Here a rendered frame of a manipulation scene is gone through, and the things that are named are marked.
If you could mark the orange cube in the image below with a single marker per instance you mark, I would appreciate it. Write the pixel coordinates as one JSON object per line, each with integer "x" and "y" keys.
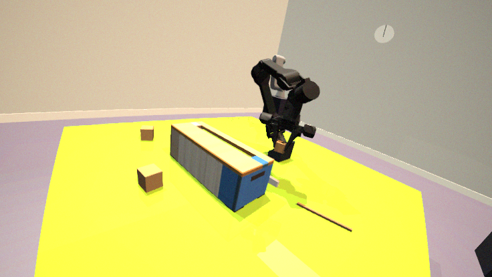
{"x": 149, "y": 177}
{"x": 147, "y": 133}

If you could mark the small brown block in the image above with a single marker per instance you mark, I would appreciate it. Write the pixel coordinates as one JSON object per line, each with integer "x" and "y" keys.
{"x": 279, "y": 146}

